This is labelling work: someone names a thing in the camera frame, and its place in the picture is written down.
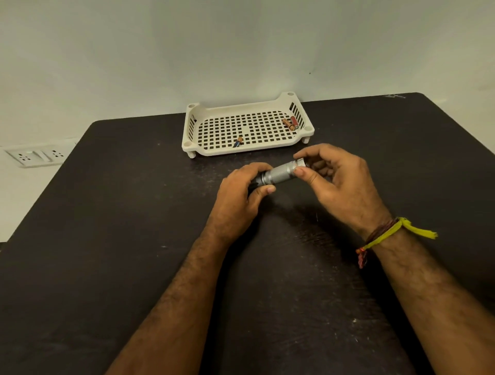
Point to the person's right hand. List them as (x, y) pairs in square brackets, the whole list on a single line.
[(344, 185)]

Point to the person's left hand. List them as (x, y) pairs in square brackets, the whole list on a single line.
[(232, 203)]

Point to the person's left thumb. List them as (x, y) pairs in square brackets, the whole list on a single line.
[(263, 191)]

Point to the person's right thumb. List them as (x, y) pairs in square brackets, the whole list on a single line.
[(311, 179)]

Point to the silver metal flashlight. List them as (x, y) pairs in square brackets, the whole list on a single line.
[(279, 174)]

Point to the person's right forearm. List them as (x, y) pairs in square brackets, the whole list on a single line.
[(429, 301)]

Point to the person's left forearm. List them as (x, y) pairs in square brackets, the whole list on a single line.
[(178, 313)]

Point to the blue and copper battery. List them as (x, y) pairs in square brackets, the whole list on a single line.
[(238, 141)]

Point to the copper and black battery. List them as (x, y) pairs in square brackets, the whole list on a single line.
[(288, 124)]

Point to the red battery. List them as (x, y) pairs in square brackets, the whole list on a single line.
[(294, 121)]

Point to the white perforated plastic tray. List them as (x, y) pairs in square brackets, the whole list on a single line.
[(247, 125)]

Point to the brown and red thread wristband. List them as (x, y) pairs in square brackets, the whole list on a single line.
[(373, 241)]

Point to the yellow thread wristband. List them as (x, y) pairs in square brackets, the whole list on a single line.
[(398, 231)]

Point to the white wall socket plate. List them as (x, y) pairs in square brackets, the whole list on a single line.
[(36, 155)]

